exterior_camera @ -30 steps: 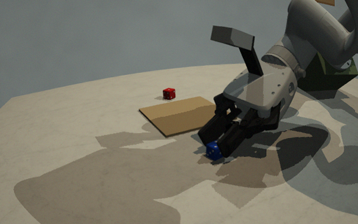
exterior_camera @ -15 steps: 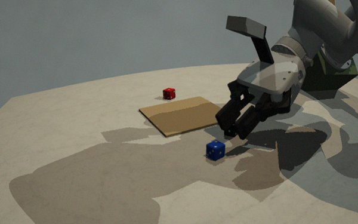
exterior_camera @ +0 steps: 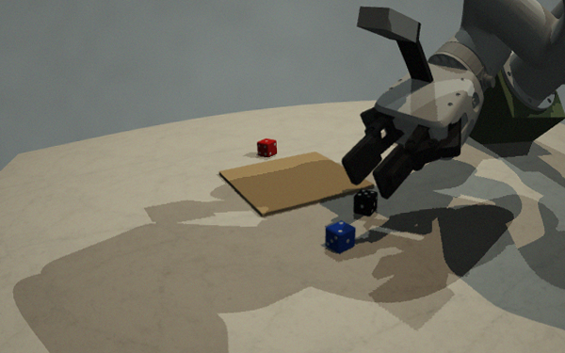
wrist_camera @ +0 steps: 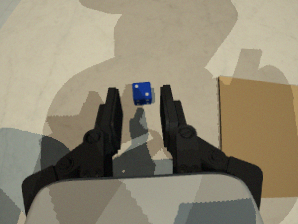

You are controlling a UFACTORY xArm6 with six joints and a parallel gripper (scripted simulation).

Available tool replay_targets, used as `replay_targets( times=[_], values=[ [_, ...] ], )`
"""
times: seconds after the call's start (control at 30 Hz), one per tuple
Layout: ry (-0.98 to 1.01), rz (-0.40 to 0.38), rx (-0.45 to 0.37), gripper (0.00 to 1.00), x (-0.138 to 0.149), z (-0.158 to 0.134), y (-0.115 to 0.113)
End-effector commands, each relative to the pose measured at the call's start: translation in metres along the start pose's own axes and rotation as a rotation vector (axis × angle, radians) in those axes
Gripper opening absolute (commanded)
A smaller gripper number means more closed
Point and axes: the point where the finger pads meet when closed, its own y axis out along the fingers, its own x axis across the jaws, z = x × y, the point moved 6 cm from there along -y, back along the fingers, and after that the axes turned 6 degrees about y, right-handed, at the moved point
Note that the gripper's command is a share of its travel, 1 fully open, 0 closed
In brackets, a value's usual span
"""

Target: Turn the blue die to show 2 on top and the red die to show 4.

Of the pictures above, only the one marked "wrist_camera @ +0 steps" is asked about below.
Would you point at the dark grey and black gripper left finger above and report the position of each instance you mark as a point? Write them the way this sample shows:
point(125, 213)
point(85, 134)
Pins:
point(91, 158)

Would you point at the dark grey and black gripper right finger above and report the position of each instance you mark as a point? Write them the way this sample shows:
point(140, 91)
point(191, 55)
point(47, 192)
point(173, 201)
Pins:
point(188, 149)

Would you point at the blue die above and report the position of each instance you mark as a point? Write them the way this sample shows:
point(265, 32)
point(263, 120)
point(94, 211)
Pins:
point(142, 93)

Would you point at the tan flat mat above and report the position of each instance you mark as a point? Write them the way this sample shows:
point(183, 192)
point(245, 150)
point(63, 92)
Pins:
point(259, 124)

